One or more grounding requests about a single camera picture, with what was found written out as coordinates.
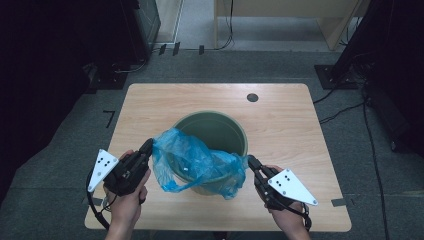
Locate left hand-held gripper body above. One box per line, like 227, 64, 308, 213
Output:
87, 148, 151, 198

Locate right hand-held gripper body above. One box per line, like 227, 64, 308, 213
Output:
254, 166, 319, 212

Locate blue plastic bag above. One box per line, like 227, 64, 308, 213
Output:
151, 127, 250, 200

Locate green plastic bin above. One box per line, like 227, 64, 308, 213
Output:
166, 110, 250, 196

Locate person's right hand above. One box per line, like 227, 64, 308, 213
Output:
254, 164, 312, 234

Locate person's left hand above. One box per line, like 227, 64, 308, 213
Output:
104, 149, 152, 232

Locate dark glass-front cabinet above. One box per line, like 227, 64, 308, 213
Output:
119, 0, 162, 64

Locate light wooden desk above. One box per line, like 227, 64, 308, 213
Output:
213, 0, 372, 52

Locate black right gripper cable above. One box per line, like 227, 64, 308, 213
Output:
266, 196, 313, 233

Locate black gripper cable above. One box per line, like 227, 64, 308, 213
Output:
85, 169, 112, 231
266, 196, 313, 233

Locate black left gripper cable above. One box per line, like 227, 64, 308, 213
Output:
85, 169, 112, 231

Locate black stand base plate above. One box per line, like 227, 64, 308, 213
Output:
314, 63, 360, 90
82, 61, 130, 95

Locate long black floor cable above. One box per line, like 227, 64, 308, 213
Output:
361, 84, 391, 240

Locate short black floor cable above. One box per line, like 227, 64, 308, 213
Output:
319, 101, 367, 125

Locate black hanging cables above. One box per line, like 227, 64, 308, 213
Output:
218, 0, 236, 51

